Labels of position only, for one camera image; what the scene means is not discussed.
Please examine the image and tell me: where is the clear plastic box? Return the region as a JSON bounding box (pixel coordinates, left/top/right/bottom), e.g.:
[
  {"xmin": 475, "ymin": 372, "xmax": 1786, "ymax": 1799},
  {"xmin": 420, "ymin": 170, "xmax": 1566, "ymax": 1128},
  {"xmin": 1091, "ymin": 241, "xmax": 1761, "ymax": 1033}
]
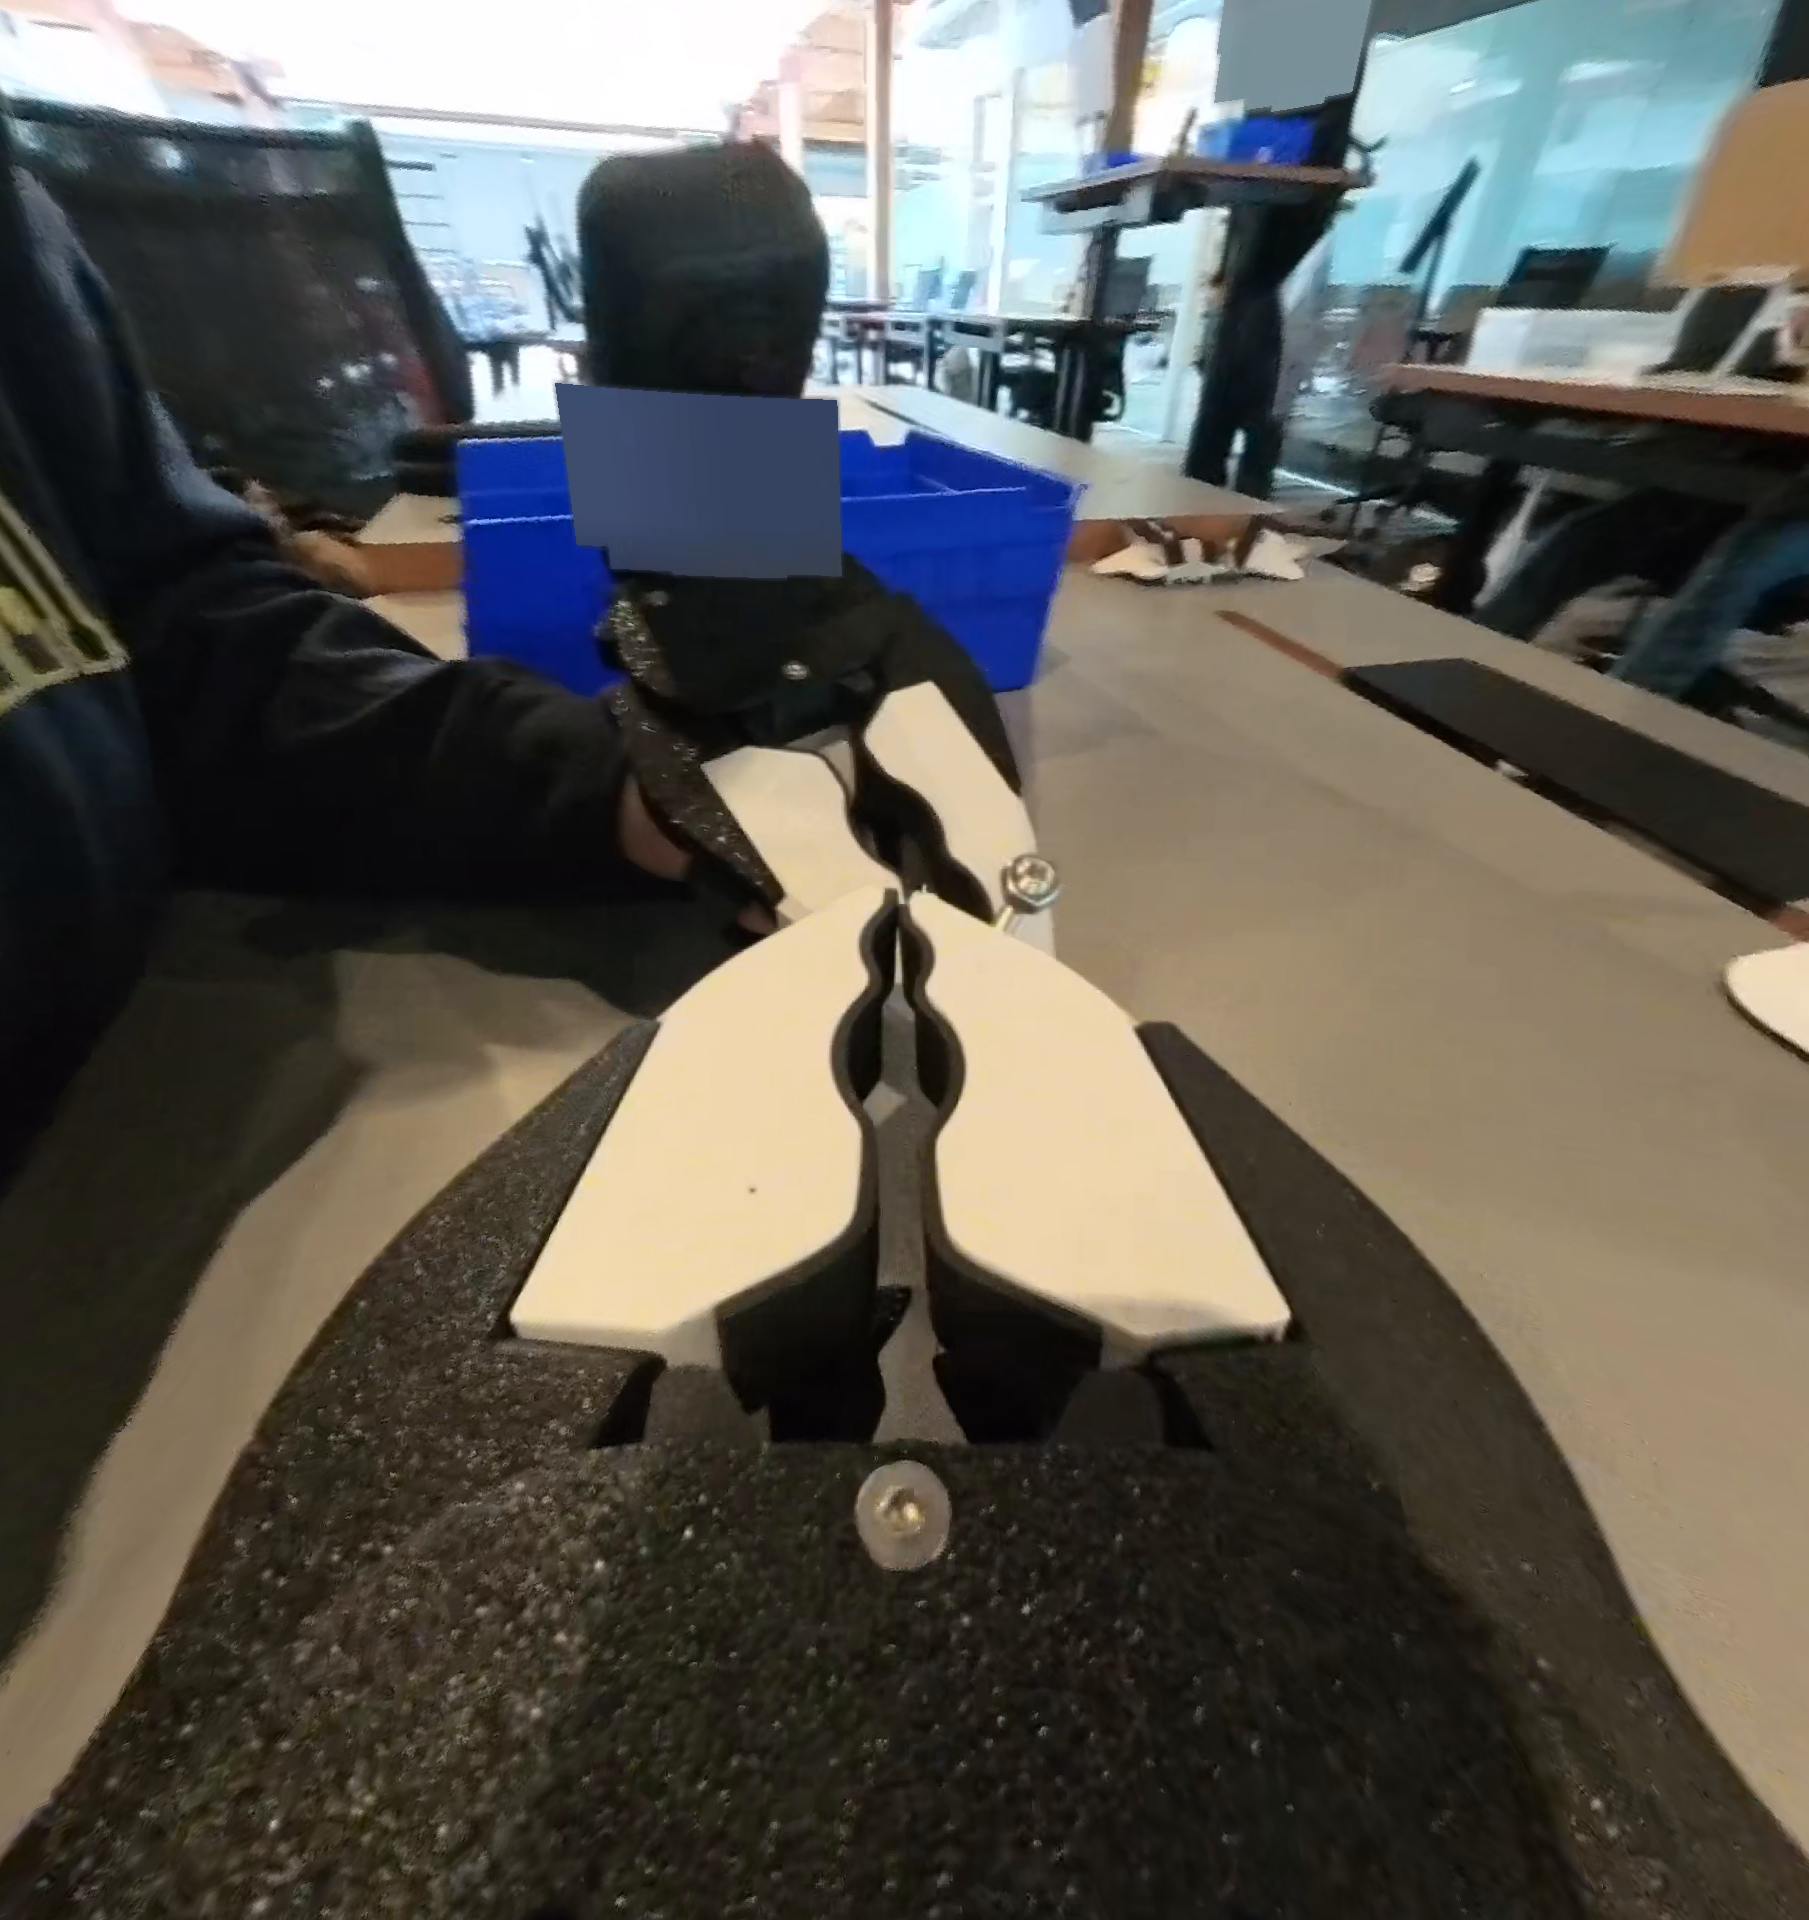
[{"xmin": 1466, "ymin": 304, "xmax": 1672, "ymax": 376}]

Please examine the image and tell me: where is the blue plastic bin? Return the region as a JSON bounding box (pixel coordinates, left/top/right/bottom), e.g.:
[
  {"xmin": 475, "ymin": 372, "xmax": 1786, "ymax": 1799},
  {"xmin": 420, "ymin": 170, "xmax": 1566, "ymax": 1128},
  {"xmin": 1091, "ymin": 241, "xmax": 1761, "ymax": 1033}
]
[{"xmin": 454, "ymin": 426, "xmax": 1084, "ymax": 703}]

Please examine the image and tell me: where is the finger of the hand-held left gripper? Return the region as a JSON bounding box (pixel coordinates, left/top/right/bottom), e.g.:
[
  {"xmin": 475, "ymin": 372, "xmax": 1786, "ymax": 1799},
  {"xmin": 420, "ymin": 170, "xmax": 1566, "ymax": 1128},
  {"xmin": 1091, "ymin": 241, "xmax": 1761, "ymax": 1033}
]
[
  {"xmin": 860, "ymin": 678, "xmax": 1063, "ymax": 954},
  {"xmin": 699, "ymin": 741, "xmax": 921, "ymax": 931}
]

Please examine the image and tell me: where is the small blue parts bin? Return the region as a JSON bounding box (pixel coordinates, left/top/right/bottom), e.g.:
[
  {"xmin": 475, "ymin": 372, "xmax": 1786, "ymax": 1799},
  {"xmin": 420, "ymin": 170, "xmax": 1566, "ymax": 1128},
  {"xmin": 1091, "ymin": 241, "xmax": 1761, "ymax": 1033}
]
[{"xmin": 1084, "ymin": 112, "xmax": 1329, "ymax": 173}]

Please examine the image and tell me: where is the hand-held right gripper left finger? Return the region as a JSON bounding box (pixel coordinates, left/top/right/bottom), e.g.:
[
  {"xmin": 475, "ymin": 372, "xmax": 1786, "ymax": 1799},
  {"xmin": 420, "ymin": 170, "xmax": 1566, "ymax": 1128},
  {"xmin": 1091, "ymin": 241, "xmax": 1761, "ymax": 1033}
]
[{"xmin": 509, "ymin": 884, "xmax": 910, "ymax": 1445}]

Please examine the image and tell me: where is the grey wood-edged table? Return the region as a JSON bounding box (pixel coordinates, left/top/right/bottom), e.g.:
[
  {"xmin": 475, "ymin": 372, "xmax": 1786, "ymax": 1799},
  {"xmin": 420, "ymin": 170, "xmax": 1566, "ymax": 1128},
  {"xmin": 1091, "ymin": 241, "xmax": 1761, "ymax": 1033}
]
[{"xmin": 837, "ymin": 381, "xmax": 1288, "ymax": 560}]

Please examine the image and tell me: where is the wooden standing desk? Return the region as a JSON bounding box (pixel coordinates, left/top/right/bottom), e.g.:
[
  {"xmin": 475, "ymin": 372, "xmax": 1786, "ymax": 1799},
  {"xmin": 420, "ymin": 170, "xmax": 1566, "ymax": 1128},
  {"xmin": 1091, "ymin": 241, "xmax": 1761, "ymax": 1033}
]
[{"xmin": 1021, "ymin": 150, "xmax": 1371, "ymax": 451}]

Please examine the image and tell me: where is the wooden office desk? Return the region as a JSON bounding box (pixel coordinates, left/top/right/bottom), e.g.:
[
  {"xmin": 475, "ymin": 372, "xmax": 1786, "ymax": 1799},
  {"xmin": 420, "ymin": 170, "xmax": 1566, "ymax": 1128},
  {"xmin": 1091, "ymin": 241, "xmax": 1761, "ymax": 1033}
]
[{"xmin": 1376, "ymin": 359, "xmax": 1809, "ymax": 632}]

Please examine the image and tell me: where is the brown rounded board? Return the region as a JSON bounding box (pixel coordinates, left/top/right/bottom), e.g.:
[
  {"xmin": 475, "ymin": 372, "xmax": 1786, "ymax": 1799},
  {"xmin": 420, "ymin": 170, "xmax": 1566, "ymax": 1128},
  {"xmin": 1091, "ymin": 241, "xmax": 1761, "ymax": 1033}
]
[{"xmin": 1654, "ymin": 58, "xmax": 1809, "ymax": 286}]

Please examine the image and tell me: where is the black tilted monitor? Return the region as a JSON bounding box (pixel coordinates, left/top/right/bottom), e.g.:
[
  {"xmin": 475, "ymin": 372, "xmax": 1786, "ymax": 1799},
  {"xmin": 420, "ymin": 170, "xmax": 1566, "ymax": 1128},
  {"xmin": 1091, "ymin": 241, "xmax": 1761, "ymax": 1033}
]
[{"xmin": 1387, "ymin": 153, "xmax": 1485, "ymax": 286}]

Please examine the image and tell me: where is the wooden pillar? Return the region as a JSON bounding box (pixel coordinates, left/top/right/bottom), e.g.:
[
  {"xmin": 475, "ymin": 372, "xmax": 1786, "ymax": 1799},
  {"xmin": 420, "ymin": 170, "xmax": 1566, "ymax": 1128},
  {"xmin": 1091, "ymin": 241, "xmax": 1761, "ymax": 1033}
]
[{"xmin": 869, "ymin": 0, "xmax": 907, "ymax": 302}]

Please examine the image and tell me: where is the row of office desks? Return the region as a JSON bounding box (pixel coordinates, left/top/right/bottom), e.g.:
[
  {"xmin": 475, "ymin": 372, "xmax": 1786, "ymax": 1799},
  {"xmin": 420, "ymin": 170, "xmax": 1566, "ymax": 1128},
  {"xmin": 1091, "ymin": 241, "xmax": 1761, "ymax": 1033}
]
[{"xmin": 821, "ymin": 261, "xmax": 1177, "ymax": 436}]

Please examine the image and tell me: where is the white black patterned item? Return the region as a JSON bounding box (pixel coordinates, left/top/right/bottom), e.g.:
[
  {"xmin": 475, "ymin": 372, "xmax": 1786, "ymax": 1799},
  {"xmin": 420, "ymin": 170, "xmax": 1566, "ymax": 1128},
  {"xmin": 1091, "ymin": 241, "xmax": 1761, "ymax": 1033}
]
[{"xmin": 1091, "ymin": 513, "xmax": 1308, "ymax": 583}]

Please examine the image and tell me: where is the black desk cable cover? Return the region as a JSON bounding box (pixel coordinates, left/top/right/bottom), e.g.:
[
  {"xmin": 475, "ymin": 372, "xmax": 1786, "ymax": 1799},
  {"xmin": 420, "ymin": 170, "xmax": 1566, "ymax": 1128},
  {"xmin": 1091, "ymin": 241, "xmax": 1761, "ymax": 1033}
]
[{"xmin": 1342, "ymin": 657, "xmax": 1809, "ymax": 909}]

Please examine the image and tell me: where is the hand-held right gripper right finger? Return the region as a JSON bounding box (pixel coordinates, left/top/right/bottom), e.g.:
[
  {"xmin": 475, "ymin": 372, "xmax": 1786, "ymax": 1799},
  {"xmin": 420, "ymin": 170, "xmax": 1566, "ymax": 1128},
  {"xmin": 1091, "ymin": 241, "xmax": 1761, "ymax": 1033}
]
[{"xmin": 905, "ymin": 893, "xmax": 1297, "ymax": 1441}]

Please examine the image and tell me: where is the person's dark printed sweatshirt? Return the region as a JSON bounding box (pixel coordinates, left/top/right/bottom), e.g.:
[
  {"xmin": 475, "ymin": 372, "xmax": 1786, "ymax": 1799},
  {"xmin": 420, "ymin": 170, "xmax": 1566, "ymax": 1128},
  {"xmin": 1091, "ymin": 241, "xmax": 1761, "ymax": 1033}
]
[{"xmin": 0, "ymin": 0, "xmax": 298, "ymax": 1276}]

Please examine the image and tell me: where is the person's left forearm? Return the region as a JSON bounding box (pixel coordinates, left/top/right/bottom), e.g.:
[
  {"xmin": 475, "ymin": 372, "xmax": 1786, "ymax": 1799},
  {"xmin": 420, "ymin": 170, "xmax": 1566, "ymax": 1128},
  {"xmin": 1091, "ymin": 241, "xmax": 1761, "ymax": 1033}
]
[{"xmin": 140, "ymin": 555, "xmax": 640, "ymax": 909}]

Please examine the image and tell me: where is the person's left hand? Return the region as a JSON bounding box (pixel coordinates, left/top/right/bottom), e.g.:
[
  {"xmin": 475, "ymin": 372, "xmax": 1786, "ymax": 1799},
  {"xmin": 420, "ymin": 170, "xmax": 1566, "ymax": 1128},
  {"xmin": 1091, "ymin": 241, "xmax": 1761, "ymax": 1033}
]
[{"xmin": 617, "ymin": 778, "xmax": 787, "ymax": 938}]

